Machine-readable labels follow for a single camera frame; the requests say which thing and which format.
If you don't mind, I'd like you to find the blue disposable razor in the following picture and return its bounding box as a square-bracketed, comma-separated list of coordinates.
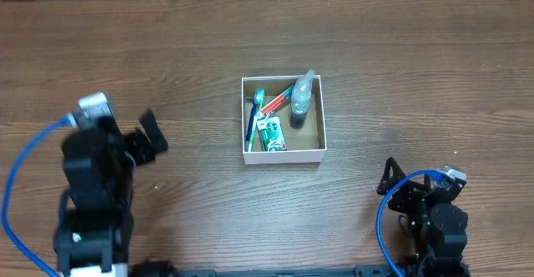
[245, 98, 259, 142]

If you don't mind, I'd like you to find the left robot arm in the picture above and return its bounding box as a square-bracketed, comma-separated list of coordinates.
[53, 110, 169, 276]

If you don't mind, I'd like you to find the right blue cable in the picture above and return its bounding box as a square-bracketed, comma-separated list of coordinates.
[375, 169, 446, 277]

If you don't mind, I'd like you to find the green white toothbrush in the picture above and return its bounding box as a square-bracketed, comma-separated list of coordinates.
[247, 88, 264, 152]

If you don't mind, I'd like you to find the green soap packet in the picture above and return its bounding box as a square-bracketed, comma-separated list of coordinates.
[258, 116, 287, 152]

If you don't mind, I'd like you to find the white cardboard box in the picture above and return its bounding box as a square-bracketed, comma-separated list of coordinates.
[241, 75, 327, 164]

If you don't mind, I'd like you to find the teal toothpaste tube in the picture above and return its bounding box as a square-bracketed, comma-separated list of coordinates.
[259, 85, 295, 118]

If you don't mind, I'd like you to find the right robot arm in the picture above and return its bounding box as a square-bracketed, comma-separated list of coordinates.
[375, 157, 470, 276]

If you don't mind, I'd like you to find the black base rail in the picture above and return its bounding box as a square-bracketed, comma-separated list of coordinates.
[128, 260, 395, 277]

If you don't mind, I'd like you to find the clear bottle with dark liquid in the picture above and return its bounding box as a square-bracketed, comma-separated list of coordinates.
[290, 69, 315, 128]

